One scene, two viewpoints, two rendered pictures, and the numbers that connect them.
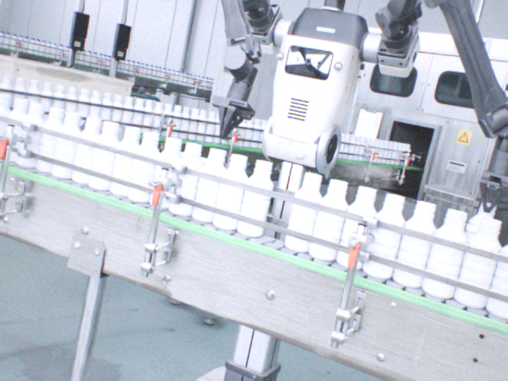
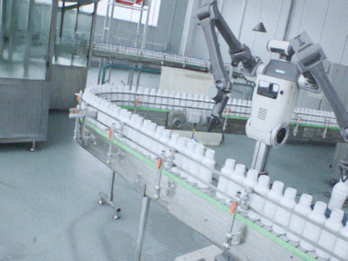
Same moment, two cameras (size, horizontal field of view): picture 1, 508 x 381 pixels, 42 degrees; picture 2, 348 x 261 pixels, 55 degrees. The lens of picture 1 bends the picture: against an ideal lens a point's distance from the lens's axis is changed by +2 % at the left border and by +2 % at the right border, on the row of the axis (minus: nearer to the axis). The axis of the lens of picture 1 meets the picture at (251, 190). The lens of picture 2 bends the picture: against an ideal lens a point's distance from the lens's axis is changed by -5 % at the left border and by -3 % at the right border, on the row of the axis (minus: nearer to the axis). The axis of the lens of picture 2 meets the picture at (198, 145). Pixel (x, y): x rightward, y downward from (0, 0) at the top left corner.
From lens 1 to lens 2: 0.52 m
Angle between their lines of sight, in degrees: 20
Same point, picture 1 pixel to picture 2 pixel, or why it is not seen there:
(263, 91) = not seen: hidden behind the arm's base
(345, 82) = (286, 100)
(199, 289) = (178, 210)
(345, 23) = (289, 68)
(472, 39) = (327, 89)
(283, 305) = (210, 224)
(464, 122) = not seen: outside the picture
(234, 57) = (212, 92)
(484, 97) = (338, 119)
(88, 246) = (140, 181)
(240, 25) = (219, 74)
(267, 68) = not seen: hidden behind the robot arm
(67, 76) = (199, 77)
